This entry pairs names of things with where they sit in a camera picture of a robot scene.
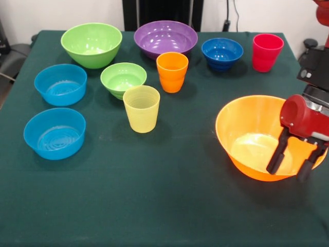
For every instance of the red cup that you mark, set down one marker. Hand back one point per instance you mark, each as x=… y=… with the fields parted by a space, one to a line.
x=266 y=56

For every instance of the yellow cup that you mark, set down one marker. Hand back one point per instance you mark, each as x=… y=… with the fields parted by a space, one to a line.
x=141 y=113

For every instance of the light blue bowl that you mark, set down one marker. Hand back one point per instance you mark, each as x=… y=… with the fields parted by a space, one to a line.
x=60 y=86
x=54 y=136

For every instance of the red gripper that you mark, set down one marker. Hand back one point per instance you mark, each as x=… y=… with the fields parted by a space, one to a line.
x=303 y=121

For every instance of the large orange bowl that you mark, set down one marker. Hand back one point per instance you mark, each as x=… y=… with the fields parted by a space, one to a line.
x=246 y=123

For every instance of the purple bowl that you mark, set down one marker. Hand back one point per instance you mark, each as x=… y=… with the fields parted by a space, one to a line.
x=165 y=38

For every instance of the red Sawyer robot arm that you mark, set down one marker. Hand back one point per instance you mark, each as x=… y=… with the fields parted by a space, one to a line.
x=317 y=67

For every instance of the dark green tablecloth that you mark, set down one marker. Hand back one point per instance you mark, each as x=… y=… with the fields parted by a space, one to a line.
x=102 y=193

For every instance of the orange cup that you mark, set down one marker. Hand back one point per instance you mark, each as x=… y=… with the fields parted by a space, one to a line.
x=172 y=77

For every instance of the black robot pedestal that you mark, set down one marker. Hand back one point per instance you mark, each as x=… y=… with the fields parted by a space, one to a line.
x=164 y=10

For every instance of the large green bowl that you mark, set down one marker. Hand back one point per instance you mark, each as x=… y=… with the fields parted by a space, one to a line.
x=91 y=46

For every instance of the dark blue bowl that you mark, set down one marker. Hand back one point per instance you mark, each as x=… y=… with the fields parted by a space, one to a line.
x=222 y=52

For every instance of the small green bowl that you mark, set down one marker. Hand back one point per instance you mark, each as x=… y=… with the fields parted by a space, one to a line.
x=123 y=79

